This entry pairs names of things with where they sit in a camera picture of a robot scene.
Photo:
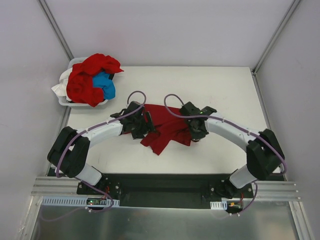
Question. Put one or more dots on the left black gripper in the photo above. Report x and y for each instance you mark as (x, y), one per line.
(145, 122)

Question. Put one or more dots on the grey laundry basket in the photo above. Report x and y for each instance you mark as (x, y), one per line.
(75, 100)

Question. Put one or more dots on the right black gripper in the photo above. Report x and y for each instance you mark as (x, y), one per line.
(194, 128)

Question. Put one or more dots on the dark red t shirt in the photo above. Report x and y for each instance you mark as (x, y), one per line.
(167, 128)

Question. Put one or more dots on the white t shirt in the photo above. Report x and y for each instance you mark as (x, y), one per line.
(60, 89)

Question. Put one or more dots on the grey cable duct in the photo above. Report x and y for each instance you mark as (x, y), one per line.
(219, 205)
(78, 202)

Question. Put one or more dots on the right grey cable duct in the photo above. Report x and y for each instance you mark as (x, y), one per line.
(219, 205)

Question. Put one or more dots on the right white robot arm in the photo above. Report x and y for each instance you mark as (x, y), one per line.
(263, 151)

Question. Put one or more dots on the blue t shirt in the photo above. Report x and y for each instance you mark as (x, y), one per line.
(104, 81)

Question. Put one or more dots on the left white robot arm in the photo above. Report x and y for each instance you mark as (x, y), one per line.
(70, 149)

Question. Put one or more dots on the aluminium rail frame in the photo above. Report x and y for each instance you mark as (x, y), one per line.
(266, 190)

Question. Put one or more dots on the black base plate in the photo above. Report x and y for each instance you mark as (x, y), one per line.
(179, 191)

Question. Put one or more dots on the bright red t shirt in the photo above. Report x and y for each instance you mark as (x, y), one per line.
(87, 80)

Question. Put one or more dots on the left grey cable duct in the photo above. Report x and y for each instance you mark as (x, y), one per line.
(78, 202)

